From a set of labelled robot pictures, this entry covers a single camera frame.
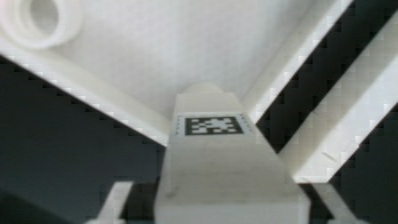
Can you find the white desk tabletop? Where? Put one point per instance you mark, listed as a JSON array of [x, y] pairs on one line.
[[124, 50]]

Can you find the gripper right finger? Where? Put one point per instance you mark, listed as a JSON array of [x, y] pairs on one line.
[[328, 211]]

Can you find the white U-shaped obstacle fence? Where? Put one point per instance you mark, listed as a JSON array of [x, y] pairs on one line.
[[348, 112]]

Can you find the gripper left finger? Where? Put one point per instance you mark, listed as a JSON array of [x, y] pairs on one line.
[[126, 208]]

